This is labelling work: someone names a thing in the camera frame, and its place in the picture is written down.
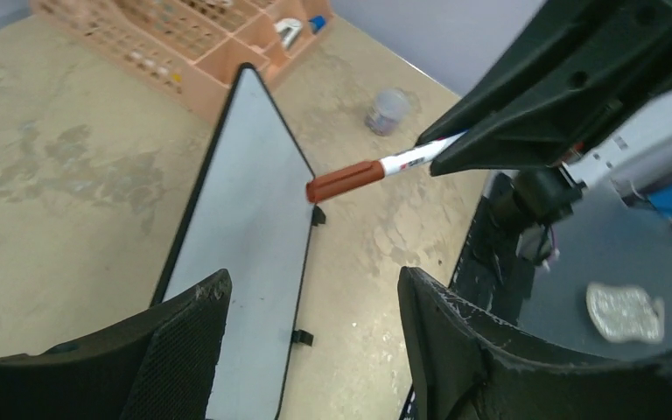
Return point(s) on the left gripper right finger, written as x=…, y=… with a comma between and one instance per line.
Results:
x=533, y=379

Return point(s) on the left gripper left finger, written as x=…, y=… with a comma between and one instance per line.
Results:
x=157, y=364

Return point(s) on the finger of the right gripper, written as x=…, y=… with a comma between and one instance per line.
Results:
x=563, y=28
x=530, y=114

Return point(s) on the white marker rainbow stripe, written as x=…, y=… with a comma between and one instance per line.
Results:
x=419, y=155

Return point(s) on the small black-framed whiteboard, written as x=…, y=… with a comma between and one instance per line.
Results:
x=248, y=214

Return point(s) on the red-brown marker cap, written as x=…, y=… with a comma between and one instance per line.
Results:
x=344, y=180

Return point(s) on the silver floor patch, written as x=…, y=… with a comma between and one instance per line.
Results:
x=627, y=313

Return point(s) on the small clear plastic jar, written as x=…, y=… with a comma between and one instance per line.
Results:
x=389, y=108

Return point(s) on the blue small item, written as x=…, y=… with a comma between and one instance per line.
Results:
x=317, y=23

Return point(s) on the white stapler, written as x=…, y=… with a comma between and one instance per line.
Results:
x=288, y=30

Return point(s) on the peach plastic file organizer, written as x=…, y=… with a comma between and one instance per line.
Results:
x=190, y=50

